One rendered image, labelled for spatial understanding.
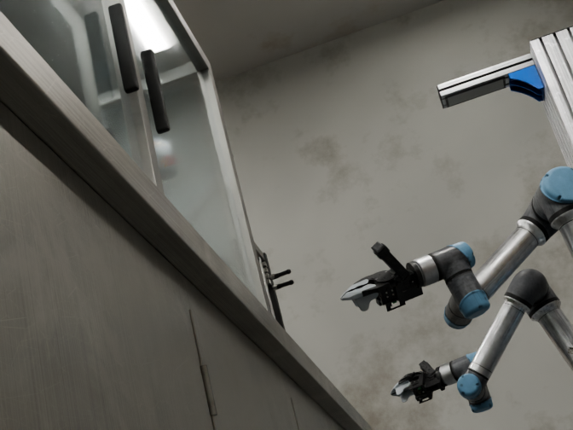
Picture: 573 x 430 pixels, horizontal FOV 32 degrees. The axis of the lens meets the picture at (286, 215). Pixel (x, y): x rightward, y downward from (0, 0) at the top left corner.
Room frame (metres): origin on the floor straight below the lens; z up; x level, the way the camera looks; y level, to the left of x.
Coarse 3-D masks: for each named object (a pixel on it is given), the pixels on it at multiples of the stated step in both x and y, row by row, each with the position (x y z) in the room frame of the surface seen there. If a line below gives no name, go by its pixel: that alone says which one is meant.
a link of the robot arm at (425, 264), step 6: (420, 258) 2.38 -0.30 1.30; (426, 258) 2.37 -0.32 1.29; (420, 264) 2.36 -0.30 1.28; (426, 264) 2.36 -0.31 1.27; (432, 264) 2.37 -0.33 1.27; (420, 270) 2.37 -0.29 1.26; (426, 270) 2.37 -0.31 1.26; (432, 270) 2.37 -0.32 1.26; (426, 276) 2.37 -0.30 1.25; (432, 276) 2.38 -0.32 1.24; (438, 276) 2.39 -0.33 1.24; (426, 282) 2.39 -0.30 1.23; (432, 282) 2.40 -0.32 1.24
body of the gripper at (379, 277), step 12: (408, 264) 2.38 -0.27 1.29; (372, 276) 2.37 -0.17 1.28; (384, 276) 2.36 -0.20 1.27; (396, 276) 2.35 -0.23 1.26; (408, 276) 2.37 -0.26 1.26; (420, 276) 2.37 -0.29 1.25; (396, 288) 2.36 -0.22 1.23; (408, 288) 2.40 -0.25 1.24; (420, 288) 2.41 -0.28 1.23; (384, 300) 2.38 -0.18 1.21
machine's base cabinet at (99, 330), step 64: (0, 128) 0.61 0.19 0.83; (0, 192) 0.59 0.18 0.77; (64, 192) 0.71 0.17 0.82; (0, 256) 0.57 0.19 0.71; (64, 256) 0.68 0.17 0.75; (128, 256) 0.84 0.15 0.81; (0, 320) 0.56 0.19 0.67; (64, 320) 0.66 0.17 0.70; (128, 320) 0.80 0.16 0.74; (192, 320) 1.02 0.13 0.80; (0, 384) 0.55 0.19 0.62; (64, 384) 0.65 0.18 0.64; (128, 384) 0.77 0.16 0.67; (192, 384) 0.96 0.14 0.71; (256, 384) 1.27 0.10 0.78
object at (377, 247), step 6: (378, 246) 2.30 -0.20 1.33; (384, 246) 2.29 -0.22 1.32; (378, 252) 2.30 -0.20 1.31; (384, 252) 2.30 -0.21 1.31; (384, 258) 2.31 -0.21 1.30; (390, 258) 2.32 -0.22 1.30; (390, 264) 2.33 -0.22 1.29; (396, 264) 2.34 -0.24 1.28; (396, 270) 2.35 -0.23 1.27; (402, 270) 2.35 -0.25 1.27; (402, 276) 2.36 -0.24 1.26
